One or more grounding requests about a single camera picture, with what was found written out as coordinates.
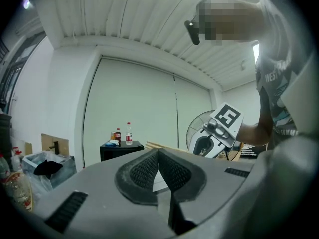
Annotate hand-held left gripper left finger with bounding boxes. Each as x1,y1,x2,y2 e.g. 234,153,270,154
115,148,160,206

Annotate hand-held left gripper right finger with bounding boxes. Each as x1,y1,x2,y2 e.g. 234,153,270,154
159,148,208,204

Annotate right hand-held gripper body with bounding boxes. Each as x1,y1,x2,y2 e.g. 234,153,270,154
188,102,245,159

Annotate black mini fridge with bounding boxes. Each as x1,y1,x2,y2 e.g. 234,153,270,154
100,140,145,162

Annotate person's right forearm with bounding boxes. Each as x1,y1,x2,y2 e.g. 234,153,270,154
236,108,274,147

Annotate standing fan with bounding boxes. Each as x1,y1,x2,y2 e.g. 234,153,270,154
185,110,218,154

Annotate black white striped object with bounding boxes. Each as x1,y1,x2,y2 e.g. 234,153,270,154
240,143,258,157

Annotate wooden planks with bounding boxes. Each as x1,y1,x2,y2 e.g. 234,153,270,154
145,140,190,153

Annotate clear bottle red label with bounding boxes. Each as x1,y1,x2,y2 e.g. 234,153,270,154
125,122,134,146

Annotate person's grey printed t-shirt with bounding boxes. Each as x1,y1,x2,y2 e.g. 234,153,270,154
254,0,319,149

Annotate white roller blind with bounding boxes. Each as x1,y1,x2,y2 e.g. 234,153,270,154
83,55,213,168

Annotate grey bin with plastic bag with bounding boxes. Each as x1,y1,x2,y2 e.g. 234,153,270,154
21,151,76,193

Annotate black faucet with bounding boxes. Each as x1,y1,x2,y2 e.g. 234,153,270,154
49,140,60,155

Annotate black cloth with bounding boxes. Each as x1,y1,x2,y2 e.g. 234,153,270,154
33,159,63,177

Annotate brown cardboard sheet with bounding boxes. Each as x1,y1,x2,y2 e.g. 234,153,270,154
40,133,69,157

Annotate person's head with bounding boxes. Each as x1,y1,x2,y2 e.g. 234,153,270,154
195,0,265,47

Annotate pile of empty plastic bottles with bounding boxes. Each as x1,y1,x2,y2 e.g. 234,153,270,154
0,146,34,213

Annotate black cabinet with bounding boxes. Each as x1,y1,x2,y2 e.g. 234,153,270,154
0,113,13,159

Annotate dark framed window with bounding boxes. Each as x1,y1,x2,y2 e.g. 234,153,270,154
0,30,47,114

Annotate blind pull chain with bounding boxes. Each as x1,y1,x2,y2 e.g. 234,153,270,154
172,73,180,149

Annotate black head-mounted camera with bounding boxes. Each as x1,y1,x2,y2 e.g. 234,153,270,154
184,19,201,46

